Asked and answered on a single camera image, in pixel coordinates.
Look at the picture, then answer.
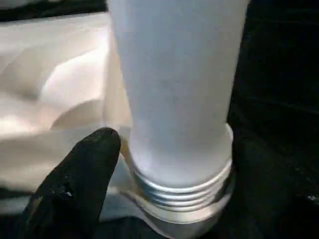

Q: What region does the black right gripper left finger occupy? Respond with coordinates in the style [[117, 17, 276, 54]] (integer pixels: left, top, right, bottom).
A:
[[14, 127, 122, 239]]

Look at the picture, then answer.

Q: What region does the black work mat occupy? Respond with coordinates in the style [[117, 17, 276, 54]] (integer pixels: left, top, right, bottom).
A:
[[0, 0, 319, 239]]

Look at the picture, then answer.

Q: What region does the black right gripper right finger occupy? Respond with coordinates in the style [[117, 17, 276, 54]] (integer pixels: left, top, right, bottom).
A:
[[216, 124, 319, 239]]

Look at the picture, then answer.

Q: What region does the white plastic table leg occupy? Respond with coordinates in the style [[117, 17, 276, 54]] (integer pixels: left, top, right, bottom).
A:
[[106, 0, 248, 207]]

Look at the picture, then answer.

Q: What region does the white plastic table top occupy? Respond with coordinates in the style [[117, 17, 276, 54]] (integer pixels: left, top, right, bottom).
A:
[[0, 12, 237, 239]]

